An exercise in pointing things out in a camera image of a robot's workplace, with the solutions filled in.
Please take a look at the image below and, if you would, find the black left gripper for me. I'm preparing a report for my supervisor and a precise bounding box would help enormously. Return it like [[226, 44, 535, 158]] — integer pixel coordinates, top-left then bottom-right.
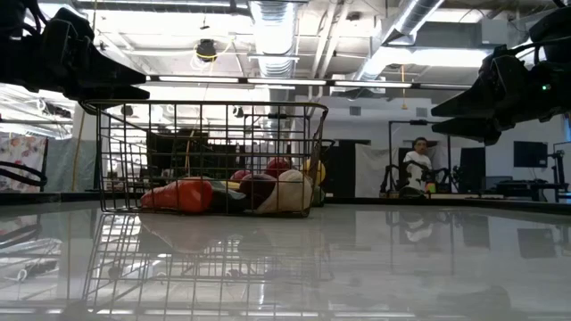
[[0, 7, 151, 102]]

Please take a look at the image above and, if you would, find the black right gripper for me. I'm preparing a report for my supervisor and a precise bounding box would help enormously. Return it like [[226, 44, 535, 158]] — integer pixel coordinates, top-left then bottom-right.
[[430, 55, 571, 146]]

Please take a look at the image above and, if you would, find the metal wire basket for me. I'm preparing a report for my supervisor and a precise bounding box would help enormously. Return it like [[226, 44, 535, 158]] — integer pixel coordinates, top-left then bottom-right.
[[240, 137, 336, 209], [79, 100, 330, 218]]

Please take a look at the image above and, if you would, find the orange carrot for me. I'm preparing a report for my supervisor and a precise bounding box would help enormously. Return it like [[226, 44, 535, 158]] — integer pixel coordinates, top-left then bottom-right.
[[140, 177, 214, 214]]

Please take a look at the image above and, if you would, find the yellow lemon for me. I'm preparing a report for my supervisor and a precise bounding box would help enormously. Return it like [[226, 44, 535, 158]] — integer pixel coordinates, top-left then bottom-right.
[[299, 159, 327, 186]]

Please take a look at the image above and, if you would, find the dark green cucumber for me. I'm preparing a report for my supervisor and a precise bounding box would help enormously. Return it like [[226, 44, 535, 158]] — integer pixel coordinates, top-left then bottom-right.
[[209, 180, 251, 213]]

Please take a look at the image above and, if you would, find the red tomato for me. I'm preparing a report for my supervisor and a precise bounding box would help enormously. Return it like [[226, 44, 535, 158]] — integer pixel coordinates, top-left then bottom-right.
[[265, 157, 292, 177]]

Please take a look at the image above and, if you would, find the beige garlic bulb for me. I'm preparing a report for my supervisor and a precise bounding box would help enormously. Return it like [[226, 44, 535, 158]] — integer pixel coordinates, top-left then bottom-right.
[[254, 169, 314, 215]]

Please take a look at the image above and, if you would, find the black standing monitor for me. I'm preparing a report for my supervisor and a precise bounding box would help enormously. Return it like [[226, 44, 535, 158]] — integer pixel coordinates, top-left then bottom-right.
[[459, 146, 487, 193]]

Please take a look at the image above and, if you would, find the background work table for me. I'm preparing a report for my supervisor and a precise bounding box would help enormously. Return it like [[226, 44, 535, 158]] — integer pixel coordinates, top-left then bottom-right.
[[484, 176, 571, 202]]

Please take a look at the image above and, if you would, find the person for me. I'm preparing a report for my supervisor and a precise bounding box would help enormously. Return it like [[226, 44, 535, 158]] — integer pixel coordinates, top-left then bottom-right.
[[401, 136, 434, 198]]

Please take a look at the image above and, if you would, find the grey-green partition panel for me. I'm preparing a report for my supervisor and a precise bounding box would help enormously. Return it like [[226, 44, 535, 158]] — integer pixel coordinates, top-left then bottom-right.
[[46, 138, 99, 193]]

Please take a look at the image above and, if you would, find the floral cloth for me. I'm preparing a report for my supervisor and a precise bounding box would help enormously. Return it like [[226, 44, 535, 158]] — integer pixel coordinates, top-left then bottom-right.
[[0, 136, 48, 193]]

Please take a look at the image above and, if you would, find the black ceiling device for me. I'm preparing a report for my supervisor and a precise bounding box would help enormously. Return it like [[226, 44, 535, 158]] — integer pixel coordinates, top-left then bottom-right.
[[195, 38, 219, 62]]

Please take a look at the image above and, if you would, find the white hanging sheet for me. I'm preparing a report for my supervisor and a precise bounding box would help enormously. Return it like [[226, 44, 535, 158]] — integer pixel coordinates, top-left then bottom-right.
[[354, 143, 389, 197]]

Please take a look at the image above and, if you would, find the black wall monitor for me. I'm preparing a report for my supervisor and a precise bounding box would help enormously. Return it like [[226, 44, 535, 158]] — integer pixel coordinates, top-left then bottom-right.
[[513, 141, 549, 169]]

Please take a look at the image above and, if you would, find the yellow power cable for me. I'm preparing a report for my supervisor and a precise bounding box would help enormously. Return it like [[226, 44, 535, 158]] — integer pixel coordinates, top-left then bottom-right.
[[72, 110, 87, 193]]

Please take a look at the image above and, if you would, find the black cable loop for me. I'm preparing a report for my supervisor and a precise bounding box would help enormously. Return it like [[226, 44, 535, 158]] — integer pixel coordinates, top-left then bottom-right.
[[0, 160, 49, 187]]

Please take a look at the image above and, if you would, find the slanted silver ventilation duct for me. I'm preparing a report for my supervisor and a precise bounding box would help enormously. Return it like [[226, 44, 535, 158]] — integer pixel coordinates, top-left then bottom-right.
[[356, 0, 446, 82]]

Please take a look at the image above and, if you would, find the round silver ventilation duct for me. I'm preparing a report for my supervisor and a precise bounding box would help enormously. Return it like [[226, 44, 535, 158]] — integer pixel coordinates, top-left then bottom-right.
[[248, 0, 299, 80]]

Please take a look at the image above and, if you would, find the long ceiling light rail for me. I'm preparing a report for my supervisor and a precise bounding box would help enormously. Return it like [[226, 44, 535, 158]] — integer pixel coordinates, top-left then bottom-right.
[[145, 74, 474, 91]]

